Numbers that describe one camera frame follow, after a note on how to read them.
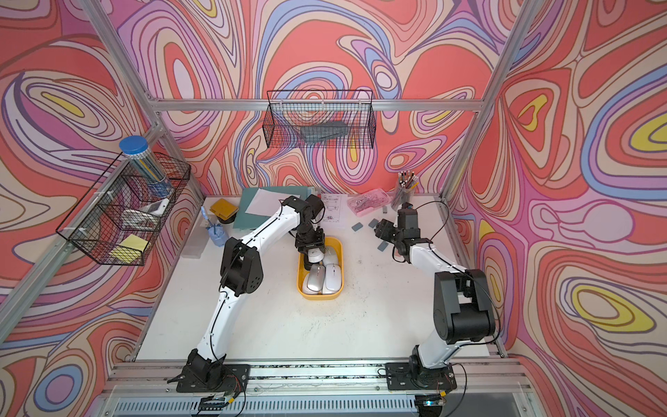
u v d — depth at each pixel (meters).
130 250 0.64
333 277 0.89
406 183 1.02
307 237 0.84
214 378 0.66
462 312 0.46
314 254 0.93
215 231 0.96
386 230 0.84
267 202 1.17
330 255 0.96
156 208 0.73
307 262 0.95
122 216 0.72
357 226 1.10
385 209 1.15
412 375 0.70
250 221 1.11
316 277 0.91
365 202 1.18
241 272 0.61
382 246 1.03
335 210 1.15
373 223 1.11
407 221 0.72
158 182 0.77
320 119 0.99
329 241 0.99
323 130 0.88
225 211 1.08
